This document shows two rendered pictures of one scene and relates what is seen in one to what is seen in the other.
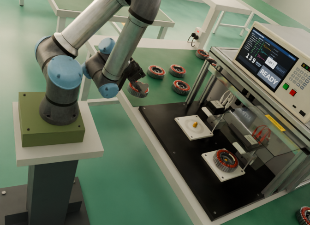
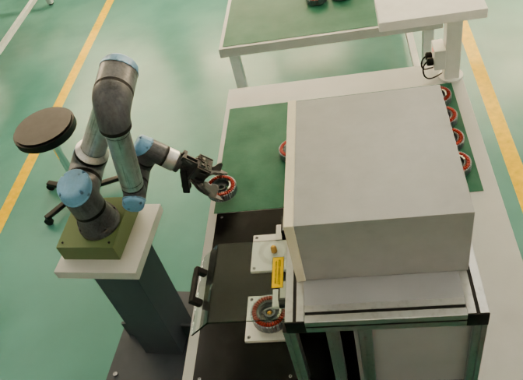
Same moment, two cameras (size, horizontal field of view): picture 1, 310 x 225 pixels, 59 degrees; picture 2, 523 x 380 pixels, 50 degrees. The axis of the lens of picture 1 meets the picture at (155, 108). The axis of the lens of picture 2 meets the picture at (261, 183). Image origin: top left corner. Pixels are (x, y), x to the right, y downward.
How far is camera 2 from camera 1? 144 cm
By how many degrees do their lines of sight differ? 44
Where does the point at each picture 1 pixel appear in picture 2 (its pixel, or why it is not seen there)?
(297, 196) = not seen: outside the picture
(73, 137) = (106, 254)
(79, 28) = (86, 138)
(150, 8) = (105, 123)
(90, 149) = (121, 269)
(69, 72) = (70, 190)
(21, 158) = (57, 270)
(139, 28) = (112, 142)
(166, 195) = not seen: hidden behind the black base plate
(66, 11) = (232, 48)
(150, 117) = (219, 232)
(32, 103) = not seen: hidden behind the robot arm
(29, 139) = (64, 253)
